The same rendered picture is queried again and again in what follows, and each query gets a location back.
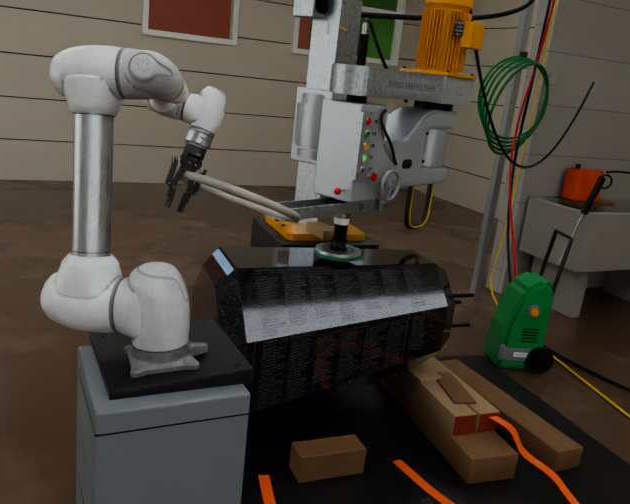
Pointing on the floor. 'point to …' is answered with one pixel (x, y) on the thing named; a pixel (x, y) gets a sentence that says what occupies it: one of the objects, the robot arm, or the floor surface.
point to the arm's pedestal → (158, 443)
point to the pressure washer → (525, 319)
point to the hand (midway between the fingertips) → (176, 200)
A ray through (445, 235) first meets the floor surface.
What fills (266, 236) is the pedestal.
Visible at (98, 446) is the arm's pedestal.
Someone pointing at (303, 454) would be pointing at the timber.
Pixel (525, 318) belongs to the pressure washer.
